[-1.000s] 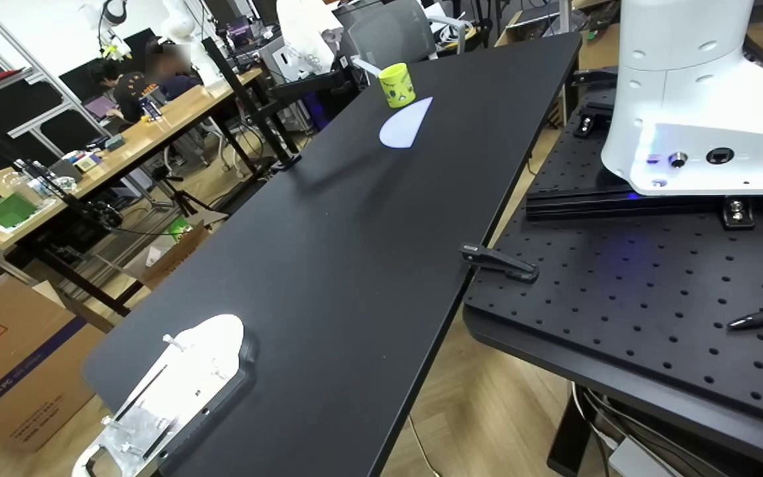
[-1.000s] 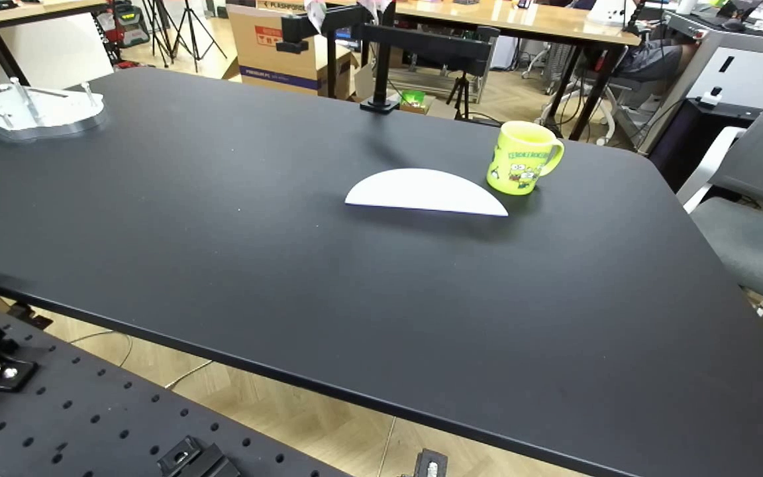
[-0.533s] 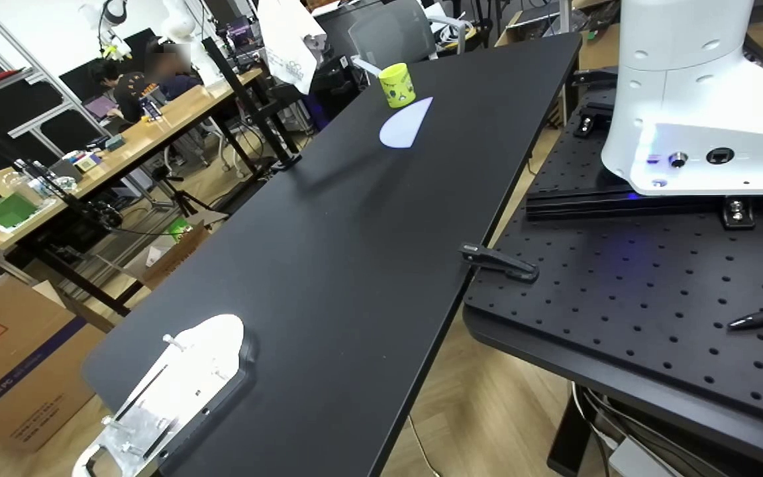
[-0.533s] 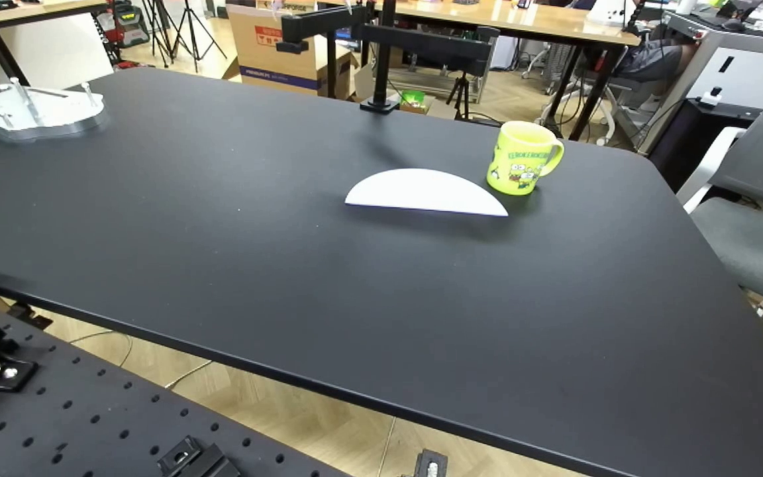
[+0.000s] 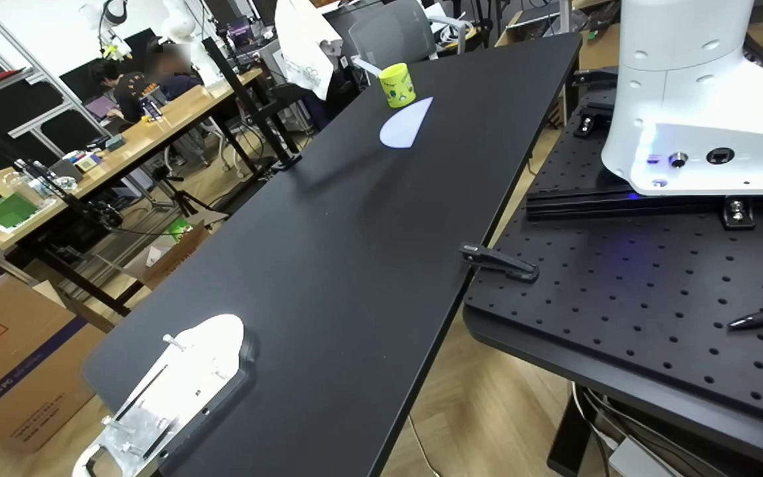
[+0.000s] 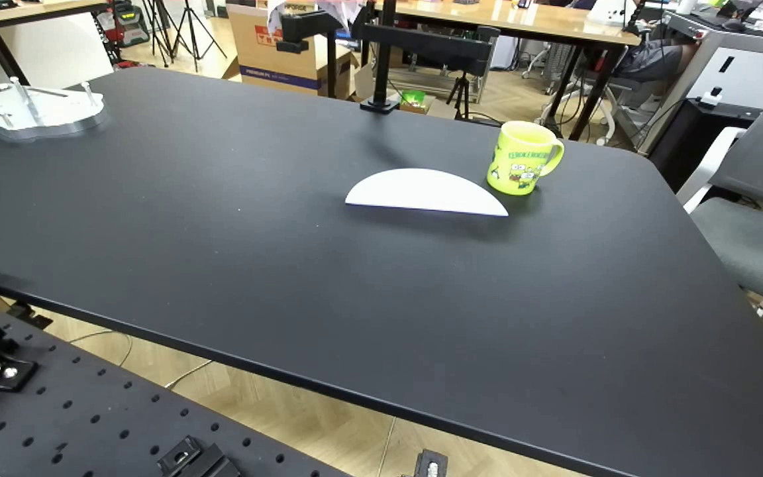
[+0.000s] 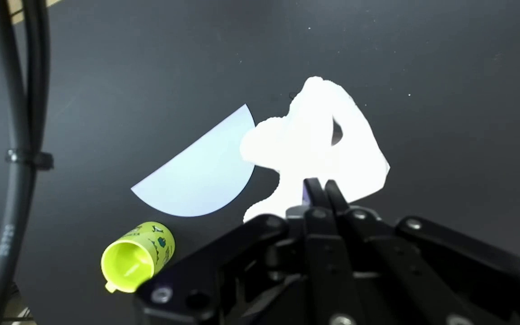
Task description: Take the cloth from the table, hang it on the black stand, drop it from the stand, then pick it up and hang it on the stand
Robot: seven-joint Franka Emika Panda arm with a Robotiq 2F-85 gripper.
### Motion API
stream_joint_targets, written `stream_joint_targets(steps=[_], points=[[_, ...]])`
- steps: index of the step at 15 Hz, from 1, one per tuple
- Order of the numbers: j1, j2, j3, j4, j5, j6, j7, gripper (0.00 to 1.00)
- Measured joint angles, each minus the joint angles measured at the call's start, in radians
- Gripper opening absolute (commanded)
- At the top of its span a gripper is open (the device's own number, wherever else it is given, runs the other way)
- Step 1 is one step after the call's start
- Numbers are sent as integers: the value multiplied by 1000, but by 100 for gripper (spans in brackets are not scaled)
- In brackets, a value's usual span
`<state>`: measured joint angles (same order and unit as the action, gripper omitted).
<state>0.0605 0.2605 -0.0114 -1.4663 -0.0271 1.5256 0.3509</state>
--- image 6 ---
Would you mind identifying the grey metal cabinet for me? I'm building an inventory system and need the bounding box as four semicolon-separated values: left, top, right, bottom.
637;28;763;192

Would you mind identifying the black perforated breadboard table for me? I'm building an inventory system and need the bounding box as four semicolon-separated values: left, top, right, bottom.
0;288;349;477

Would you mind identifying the long wooden desk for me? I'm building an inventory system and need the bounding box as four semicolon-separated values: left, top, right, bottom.
393;0;647;52

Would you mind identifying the grey office chair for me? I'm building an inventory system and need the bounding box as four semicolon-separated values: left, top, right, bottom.
687;85;763;317

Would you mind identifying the black camera tripod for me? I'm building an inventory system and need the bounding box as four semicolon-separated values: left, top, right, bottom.
145;0;229;73

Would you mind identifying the large cardboard box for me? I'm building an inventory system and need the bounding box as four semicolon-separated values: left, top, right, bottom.
225;2;360;94

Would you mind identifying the white board panel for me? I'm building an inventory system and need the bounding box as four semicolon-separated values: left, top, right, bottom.
0;11;119;92

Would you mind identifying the black clamp stand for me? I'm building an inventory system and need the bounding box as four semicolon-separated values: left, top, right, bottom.
358;0;501;116

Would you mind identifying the white round plate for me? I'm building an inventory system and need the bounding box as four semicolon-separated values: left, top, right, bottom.
342;163;512;220

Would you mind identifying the yellow-green printed mug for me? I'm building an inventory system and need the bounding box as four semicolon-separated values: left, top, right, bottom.
486;118;569;199

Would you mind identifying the small black tripod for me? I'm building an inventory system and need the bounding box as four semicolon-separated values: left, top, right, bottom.
444;69;482;123

